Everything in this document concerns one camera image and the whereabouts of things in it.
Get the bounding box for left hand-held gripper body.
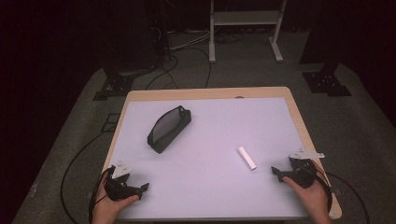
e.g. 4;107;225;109
104;160;144;203

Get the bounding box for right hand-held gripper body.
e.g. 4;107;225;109
280;147;326;189

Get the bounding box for white cylindrical stick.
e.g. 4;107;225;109
237;146;258;171

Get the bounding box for black mesh pencil case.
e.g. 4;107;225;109
147;105;192;155

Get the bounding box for person's right hand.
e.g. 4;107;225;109
281;175;332;217

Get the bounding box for person's left hand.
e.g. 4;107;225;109
91;172;140;224

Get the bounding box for white table mat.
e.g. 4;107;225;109
106;97;313;220

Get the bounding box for wooden table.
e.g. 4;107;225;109
88;86;343;224

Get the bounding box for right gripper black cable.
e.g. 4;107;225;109
306;160;333;214

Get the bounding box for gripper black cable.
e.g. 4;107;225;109
88;166;116;224
306;160;333;214

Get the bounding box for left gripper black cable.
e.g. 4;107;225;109
88;166;116;224

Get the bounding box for long black floor cable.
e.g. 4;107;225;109
326;172;372;224
60;132;108;224

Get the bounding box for black stand with base plate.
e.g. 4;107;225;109
92;0;158;102
298;0;353;98

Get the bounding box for white floor cables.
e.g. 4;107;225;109
167;29;212;52

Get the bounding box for white metal desk frame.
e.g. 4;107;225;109
208;0;289;64

